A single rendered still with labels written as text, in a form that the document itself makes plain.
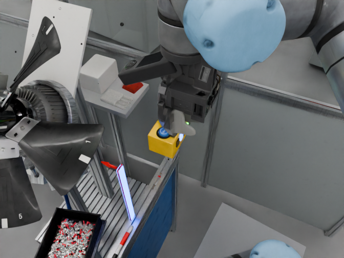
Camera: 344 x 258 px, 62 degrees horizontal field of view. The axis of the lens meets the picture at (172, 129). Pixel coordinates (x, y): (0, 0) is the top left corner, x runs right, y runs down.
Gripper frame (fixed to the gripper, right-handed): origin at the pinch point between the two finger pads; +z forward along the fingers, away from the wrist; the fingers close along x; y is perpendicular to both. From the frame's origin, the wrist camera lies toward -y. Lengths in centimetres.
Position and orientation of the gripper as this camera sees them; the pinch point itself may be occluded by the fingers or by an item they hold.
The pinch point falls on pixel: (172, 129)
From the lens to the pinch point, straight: 56.4
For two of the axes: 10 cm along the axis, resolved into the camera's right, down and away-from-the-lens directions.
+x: 4.2, -6.9, 5.9
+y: 9.1, 3.2, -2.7
